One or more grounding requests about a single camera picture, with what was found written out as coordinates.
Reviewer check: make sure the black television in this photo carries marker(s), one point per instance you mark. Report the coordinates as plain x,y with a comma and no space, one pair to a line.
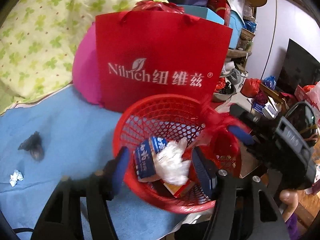
299,68

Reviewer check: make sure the black plastic bag trash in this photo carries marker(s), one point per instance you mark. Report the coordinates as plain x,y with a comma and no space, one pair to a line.
33,145

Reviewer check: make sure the dark red gift box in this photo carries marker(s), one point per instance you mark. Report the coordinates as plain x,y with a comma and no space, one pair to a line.
221,8

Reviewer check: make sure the blue plastic storage bin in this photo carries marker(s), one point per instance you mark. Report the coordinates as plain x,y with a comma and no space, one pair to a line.
236,23

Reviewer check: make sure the blue white snack bag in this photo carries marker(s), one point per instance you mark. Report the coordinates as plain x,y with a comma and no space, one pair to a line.
144,156

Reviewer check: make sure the white paper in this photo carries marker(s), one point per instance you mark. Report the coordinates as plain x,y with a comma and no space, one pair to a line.
15,177

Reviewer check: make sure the green clover quilt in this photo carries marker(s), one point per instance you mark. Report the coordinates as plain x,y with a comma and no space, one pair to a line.
39,39

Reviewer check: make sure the red bag on floor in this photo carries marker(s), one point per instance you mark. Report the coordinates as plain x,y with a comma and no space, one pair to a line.
251,88

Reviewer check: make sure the blue bag on floor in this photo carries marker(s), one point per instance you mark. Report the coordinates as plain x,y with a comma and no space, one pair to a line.
270,82

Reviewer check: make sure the red plastic bag on top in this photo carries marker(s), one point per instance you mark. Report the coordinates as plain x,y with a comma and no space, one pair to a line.
151,5

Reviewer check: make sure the red plastic bag trash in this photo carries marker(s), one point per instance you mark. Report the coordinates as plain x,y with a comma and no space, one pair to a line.
214,123

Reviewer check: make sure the orange box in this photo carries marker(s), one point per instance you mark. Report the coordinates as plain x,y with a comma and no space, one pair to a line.
179,191

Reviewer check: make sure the wooden shelf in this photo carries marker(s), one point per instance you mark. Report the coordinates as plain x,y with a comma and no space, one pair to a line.
234,54

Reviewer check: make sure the white plastic bag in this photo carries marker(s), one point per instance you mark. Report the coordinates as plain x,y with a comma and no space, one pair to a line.
169,164

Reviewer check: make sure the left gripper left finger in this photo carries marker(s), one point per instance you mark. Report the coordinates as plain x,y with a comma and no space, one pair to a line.
61,216

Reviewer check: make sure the person's hand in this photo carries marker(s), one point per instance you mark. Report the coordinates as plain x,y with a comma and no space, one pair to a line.
291,199

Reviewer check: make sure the metal basin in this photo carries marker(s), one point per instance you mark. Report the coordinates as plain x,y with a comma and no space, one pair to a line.
224,93

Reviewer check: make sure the pink pillow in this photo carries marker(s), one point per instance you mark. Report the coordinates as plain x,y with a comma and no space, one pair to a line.
85,72

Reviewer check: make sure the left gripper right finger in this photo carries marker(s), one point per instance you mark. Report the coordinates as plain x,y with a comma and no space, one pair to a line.
244,209

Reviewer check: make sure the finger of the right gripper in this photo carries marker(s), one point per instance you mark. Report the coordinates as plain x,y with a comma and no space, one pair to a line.
241,135

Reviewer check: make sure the red Nilrich paper bag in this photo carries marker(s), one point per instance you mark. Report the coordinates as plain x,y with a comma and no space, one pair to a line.
145,53

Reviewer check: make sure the light blue fashion box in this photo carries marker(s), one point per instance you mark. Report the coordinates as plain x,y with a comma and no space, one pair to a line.
204,13

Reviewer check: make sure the light blue blanket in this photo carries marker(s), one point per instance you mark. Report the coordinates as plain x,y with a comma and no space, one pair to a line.
76,139

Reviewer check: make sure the red trash basket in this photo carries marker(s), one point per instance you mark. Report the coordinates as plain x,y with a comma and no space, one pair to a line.
173,117

